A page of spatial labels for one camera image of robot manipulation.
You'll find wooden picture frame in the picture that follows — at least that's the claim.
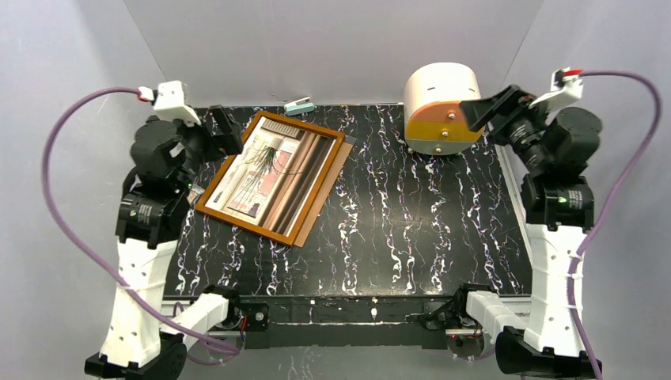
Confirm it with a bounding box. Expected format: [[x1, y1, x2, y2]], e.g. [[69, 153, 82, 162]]
[[194, 110, 347, 248]]

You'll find printed photo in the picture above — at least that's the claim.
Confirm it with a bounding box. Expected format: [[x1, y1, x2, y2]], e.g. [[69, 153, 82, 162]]
[[204, 118, 336, 235]]

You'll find brown backing board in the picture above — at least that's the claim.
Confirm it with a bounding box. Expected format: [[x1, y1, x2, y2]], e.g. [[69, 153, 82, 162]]
[[294, 136, 356, 247]]

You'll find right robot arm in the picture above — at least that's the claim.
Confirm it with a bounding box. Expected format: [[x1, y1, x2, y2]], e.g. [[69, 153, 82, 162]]
[[408, 85, 602, 379]]

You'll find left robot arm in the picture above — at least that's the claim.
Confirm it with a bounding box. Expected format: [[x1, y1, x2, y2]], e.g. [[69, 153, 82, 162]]
[[85, 105, 245, 379]]

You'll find white orange cylinder box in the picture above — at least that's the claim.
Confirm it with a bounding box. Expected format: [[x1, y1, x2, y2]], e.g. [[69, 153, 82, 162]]
[[403, 63, 482, 156]]

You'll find small plastic bag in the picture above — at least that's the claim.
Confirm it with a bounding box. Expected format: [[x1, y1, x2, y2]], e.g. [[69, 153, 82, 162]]
[[187, 184, 205, 206]]

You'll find teal white small device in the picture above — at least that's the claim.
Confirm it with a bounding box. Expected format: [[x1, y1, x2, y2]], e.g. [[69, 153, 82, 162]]
[[283, 97, 316, 116]]

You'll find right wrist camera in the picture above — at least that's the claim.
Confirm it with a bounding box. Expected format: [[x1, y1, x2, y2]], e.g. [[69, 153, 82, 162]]
[[529, 67, 584, 112]]

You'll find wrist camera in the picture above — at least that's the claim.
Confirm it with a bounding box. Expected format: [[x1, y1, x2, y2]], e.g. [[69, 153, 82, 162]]
[[529, 67, 584, 112], [138, 80, 202, 127]]

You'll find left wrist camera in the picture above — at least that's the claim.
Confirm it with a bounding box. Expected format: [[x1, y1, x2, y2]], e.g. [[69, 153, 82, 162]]
[[138, 80, 202, 127]]

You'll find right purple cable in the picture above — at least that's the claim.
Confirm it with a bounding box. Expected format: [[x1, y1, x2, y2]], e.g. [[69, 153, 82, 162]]
[[567, 69, 664, 380]]

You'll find purple cable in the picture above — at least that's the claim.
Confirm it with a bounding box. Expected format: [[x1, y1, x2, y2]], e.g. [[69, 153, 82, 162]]
[[567, 69, 664, 380], [40, 86, 243, 367]]

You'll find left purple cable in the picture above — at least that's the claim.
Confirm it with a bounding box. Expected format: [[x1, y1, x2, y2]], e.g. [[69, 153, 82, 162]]
[[40, 86, 243, 367]]

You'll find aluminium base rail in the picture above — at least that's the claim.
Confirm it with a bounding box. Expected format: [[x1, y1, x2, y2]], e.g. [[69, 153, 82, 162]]
[[210, 295, 485, 350]]

